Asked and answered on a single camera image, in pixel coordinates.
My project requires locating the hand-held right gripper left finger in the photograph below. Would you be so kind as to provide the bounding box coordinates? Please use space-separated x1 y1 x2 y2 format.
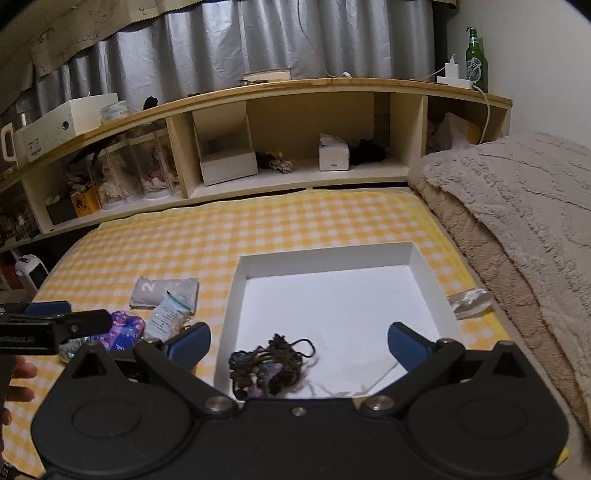
60 323 238 418

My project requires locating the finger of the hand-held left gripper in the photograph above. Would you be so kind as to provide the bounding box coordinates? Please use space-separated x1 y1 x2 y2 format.
55 310 114 342
0 301 72 317

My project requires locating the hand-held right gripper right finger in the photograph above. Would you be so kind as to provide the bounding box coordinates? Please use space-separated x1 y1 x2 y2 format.
361 322 532 416

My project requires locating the clear plastic packet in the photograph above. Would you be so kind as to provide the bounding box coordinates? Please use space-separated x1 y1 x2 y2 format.
145 291 197 342

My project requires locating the blue purple tissue pack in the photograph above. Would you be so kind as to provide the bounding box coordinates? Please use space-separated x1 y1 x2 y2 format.
90 310 147 352

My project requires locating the grey fabric sachet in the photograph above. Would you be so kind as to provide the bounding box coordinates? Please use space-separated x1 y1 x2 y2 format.
129 277 200 309

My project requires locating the dark hair tie bundle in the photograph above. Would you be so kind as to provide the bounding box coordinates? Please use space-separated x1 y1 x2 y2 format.
228 333 317 400

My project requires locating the white shallow cardboard box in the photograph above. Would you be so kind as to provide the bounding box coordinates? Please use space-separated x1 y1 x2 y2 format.
213 241 465 402

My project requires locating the person's left hand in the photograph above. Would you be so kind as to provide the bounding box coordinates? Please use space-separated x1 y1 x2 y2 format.
0 357 38 428

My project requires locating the white heater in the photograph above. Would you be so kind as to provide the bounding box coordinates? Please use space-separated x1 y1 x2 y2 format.
14 256 49 291

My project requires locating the crumpled clear plastic wrapper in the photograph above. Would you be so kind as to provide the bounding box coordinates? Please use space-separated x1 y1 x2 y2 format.
447 287 494 320

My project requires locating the small black box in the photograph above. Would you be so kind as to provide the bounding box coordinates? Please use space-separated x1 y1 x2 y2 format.
45 196 77 222

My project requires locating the small yellow box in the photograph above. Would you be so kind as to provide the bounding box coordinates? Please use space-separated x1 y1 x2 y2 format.
69 189 101 217

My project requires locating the yellow checked bed sheet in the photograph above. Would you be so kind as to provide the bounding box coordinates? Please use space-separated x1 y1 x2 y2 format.
0 189 481 480

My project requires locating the doll in clear case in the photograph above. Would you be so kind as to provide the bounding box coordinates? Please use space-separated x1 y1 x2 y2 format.
95 148 134 206
131 134 178 199

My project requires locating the open white cardboard box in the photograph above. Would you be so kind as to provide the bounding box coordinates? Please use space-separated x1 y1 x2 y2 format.
191 102 259 186

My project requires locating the white shoe box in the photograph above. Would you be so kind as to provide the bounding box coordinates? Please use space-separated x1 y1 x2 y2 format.
14 93 120 162

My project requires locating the beige fleece blanket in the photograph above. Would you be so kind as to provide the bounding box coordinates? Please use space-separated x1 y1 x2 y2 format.
409 131 591 435

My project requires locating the black furry item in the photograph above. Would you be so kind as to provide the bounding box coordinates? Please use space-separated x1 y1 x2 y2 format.
348 138 393 164

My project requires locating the white tissue box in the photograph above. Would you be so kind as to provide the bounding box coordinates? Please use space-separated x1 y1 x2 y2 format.
318 134 350 171

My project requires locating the white plastic bag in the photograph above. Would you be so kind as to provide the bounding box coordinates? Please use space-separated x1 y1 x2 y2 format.
427 113 481 153

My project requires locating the beige printed valance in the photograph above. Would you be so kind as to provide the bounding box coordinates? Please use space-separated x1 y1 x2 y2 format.
0 0 162 81

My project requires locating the white power strip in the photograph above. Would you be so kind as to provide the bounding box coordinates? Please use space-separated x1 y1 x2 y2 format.
436 76 481 89

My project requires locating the wooden headboard shelf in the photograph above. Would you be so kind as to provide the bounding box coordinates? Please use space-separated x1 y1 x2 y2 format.
0 78 513 252

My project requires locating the green beer bottle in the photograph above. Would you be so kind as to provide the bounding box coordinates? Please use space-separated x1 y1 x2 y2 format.
465 27 489 93

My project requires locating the grey curtain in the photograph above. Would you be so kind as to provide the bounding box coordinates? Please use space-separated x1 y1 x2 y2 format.
34 0 437 112

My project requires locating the white power cable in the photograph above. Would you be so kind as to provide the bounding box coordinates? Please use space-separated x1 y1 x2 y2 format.
475 85 491 145

